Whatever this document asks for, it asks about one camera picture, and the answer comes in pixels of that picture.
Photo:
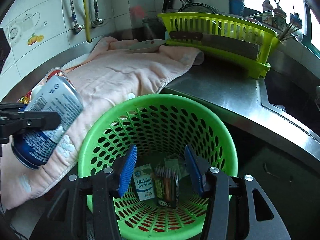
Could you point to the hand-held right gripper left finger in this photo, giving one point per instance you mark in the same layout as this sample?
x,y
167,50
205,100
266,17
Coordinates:
x,y
128,170

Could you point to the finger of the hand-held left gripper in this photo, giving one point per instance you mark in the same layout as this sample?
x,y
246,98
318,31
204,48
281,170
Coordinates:
x,y
42,120
22,108

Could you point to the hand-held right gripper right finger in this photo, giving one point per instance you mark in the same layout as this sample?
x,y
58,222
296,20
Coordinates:
x,y
192,170

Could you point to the yellow snack wrapper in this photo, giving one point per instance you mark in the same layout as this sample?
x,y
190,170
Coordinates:
x,y
25,98

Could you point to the white blue milk carton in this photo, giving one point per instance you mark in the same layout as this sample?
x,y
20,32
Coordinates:
x,y
143,182

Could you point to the blue white drink can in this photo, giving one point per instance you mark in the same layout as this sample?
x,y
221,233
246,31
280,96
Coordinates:
x,y
57,97

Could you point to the black cardboard box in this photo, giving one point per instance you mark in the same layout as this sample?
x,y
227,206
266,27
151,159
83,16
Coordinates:
x,y
166,187

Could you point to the large red tube can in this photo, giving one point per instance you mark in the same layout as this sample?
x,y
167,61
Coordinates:
x,y
62,75

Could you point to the green plastic wastebasket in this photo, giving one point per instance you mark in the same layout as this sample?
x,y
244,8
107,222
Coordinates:
x,y
150,98

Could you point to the dark base cabinet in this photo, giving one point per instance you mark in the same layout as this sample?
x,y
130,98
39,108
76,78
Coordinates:
x,y
275,200

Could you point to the pink towel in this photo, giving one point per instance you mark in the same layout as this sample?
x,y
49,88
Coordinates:
x,y
120,72

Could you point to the metal angle valve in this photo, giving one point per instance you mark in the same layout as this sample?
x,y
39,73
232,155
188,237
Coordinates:
x,y
78,27
98,22

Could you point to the green plastic dish rack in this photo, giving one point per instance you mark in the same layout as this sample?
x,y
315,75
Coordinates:
x,y
261,68

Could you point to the shallow ceramic plate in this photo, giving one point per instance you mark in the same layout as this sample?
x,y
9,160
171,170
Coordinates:
x,y
147,45

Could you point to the stainless steel sink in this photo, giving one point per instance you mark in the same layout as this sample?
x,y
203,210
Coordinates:
x,y
295,92

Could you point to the dark utensil holder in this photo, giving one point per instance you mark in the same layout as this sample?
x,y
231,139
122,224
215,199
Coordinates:
x,y
152,28

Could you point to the pink spatula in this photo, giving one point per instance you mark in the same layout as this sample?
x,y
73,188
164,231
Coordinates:
x,y
138,12

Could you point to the patterned ceramic plate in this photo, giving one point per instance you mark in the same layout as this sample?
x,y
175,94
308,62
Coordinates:
x,y
200,7

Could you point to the bundle of chopsticks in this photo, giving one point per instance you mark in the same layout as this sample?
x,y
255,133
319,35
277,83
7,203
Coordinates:
x,y
287,32

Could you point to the metal ladle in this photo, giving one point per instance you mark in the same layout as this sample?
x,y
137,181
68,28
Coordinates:
x,y
260,13

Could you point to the brown sprouting plant jar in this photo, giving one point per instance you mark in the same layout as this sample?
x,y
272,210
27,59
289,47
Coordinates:
x,y
267,7
278,17

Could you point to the blue sprouting plant jar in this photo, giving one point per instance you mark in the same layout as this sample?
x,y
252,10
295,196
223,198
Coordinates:
x,y
296,20

